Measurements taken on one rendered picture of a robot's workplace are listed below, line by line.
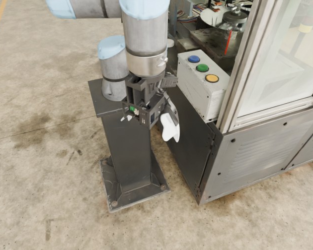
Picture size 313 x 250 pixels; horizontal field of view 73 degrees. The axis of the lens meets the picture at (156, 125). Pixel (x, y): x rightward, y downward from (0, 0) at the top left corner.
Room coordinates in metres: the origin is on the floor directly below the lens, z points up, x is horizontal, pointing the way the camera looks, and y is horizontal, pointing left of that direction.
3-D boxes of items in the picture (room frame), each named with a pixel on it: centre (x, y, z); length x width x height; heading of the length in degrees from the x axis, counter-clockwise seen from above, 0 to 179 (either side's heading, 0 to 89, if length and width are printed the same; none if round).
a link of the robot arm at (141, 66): (0.36, 0.02, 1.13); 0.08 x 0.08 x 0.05
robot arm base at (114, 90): (0.77, 0.17, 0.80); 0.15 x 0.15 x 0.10
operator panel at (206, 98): (0.71, -0.19, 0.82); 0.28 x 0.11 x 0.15; 20
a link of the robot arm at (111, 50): (0.77, 0.16, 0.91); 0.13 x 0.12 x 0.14; 92
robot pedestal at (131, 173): (0.77, 0.17, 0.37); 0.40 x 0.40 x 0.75; 20
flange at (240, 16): (1.08, -0.38, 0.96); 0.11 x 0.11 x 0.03
